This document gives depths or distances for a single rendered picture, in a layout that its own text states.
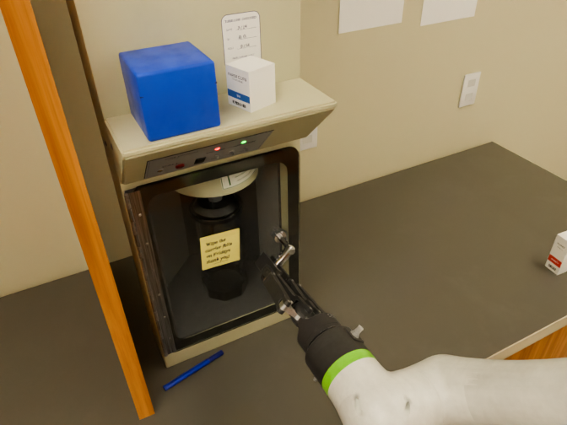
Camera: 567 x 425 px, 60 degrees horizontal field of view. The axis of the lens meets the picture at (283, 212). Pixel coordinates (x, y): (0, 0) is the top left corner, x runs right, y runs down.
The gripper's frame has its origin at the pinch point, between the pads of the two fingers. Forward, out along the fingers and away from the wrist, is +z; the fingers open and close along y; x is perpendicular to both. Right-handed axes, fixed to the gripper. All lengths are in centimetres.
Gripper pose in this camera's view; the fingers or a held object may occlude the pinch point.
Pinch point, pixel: (272, 270)
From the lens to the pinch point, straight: 95.2
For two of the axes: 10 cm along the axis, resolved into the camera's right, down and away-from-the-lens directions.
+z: -4.6, -5.1, 7.2
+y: -6.4, -3.7, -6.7
